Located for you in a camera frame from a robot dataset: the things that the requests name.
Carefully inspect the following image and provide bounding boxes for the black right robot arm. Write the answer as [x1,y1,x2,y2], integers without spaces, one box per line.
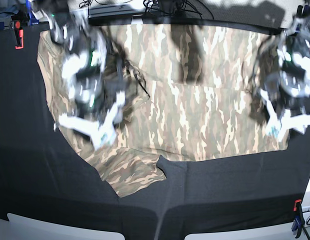
[29,0,126,150]

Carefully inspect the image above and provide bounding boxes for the camouflage t-shirt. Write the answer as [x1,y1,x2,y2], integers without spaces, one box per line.
[36,23,298,198]

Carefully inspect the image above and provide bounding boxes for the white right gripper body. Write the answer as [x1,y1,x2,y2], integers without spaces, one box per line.
[53,91,125,150]

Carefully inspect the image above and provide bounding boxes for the orange black clamp front right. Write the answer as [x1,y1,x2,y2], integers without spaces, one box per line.
[292,199,305,239]

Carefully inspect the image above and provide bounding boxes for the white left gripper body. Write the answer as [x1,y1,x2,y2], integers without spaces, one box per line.
[260,89,310,142]

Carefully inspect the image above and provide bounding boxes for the red clamp rear left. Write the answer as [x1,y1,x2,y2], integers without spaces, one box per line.
[10,20,24,50]

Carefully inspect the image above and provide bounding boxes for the black cables behind table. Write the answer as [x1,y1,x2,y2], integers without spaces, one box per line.
[78,0,215,20]

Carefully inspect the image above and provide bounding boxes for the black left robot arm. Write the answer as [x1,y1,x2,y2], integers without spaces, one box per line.
[253,0,310,142]

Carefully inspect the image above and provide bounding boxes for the blue clamp rear left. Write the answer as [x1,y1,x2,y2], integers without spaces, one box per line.
[25,0,40,26]

